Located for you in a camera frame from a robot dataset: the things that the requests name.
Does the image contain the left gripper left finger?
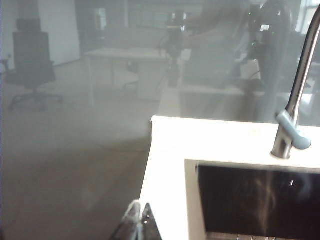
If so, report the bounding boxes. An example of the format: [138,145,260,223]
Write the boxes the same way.
[109,200,141,240]

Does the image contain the steel gooseneck faucet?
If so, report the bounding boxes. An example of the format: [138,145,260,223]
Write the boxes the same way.
[270,1,320,160]

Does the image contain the black undermount sink basin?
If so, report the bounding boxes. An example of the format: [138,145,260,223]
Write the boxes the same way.
[184,159,320,240]

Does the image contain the grey faucet lever handle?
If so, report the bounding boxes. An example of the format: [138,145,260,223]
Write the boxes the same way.
[274,110,312,150]

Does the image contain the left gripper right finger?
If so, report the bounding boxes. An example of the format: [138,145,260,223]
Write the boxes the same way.
[141,202,163,240]

